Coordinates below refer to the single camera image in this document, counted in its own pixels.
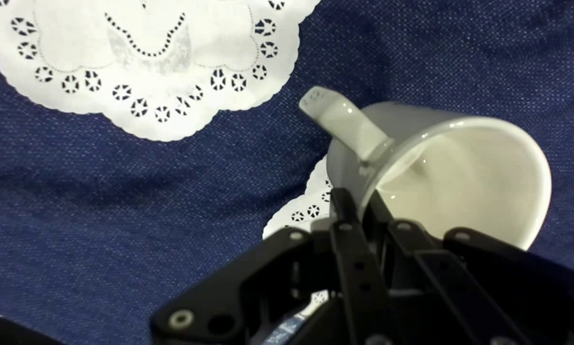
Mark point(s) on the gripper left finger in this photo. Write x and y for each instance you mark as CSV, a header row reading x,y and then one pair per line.
x,y
267,268

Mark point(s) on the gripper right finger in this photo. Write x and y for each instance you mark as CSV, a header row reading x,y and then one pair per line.
x,y
497,278

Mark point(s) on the white ceramic mug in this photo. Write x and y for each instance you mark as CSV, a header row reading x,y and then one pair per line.
x,y
464,182

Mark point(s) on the small white paper doily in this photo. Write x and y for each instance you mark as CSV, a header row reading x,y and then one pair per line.
x,y
316,192

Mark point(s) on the blue denim cloth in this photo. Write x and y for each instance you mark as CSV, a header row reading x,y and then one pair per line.
x,y
123,215

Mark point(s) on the large white paper doily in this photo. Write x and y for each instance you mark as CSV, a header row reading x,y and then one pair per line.
x,y
76,48

